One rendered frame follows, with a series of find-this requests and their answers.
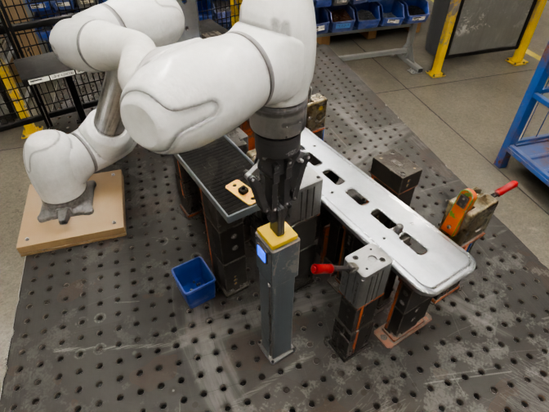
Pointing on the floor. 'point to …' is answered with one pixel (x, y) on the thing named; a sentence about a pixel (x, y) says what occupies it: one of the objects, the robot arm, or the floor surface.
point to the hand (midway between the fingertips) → (277, 218)
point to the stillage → (537, 158)
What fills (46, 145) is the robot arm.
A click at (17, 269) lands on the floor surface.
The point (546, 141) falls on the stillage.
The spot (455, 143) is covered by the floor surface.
